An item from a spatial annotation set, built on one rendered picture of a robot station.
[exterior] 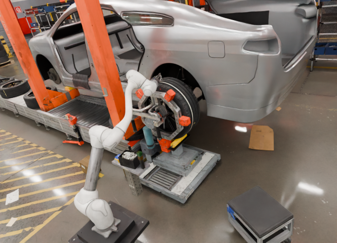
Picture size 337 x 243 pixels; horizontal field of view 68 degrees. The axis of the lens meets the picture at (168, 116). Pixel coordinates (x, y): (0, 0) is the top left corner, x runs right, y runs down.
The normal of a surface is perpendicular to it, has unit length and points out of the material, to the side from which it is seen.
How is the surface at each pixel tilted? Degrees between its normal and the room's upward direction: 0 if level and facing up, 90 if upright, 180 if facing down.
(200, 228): 0
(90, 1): 90
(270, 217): 0
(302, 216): 0
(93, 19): 90
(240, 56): 90
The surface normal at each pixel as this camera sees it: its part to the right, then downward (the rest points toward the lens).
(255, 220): -0.16, -0.87
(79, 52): 0.77, 0.14
